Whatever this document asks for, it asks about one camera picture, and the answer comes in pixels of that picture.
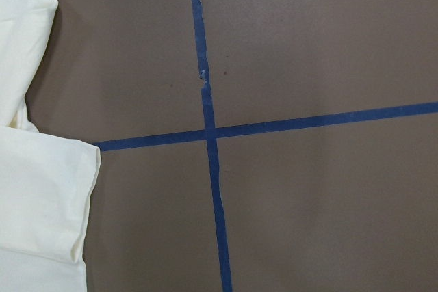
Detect cream long-sleeve cat shirt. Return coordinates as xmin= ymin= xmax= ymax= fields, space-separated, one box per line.
xmin=1 ymin=0 xmax=101 ymax=291

